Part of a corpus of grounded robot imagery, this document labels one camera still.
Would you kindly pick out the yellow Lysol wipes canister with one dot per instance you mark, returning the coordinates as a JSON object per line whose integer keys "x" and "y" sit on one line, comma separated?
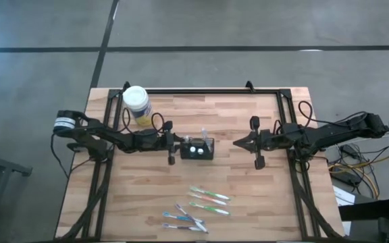
{"x": 135, "y": 98}

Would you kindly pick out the blue toothbrush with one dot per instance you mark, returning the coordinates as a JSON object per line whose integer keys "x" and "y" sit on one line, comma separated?
{"x": 205, "y": 133}
{"x": 177, "y": 217}

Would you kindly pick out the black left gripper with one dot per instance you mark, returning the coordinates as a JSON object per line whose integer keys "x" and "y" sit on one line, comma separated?
{"x": 171, "y": 140}

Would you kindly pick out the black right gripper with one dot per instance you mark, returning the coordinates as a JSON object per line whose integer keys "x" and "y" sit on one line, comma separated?
{"x": 263, "y": 141}

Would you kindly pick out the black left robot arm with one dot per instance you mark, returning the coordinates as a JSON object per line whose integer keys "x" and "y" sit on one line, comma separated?
{"x": 113, "y": 136}

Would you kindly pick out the black aluminium frame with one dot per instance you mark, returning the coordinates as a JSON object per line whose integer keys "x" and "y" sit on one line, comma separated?
{"x": 214, "y": 91}

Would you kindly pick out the green toothbrush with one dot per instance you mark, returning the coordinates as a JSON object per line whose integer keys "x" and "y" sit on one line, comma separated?
{"x": 211, "y": 194}
{"x": 211, "y": 209}

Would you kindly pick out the orange toothbrush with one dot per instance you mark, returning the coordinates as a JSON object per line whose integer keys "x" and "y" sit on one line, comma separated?
{"x": 208, "y": 199}

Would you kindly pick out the black power brick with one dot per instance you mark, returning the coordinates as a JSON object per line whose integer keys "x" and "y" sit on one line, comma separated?
{"x": 346, "y": 178}

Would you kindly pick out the teal mouthwash bottle white cap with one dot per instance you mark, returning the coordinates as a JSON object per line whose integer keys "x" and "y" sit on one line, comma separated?
{"x": 192, "y": 149}
{"x": 200, "y": 151}

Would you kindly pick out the black bar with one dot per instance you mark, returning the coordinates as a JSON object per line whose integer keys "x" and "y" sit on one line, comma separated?
{"x": 366, "y": 210}

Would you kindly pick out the white paper sheet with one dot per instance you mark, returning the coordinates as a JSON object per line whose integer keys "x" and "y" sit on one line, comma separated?
{"x": 343, "y": 197}

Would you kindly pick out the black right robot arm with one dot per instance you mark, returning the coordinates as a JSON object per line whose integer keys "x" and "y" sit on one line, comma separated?
{"x": 316, "y": 136}

